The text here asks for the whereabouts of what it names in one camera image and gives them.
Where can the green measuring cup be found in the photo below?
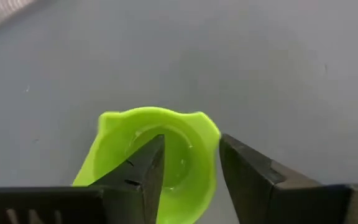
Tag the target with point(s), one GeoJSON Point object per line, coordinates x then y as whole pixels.
{"type": "Point", "coordinates": [117, 149]}

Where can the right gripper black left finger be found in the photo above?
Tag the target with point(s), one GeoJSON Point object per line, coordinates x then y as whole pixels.
{"type": "Point", "coordinates": [138, 186]}

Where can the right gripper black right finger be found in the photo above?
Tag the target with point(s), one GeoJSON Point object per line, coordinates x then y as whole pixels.
{"type": "Point", "coordinates": [259, 193]}

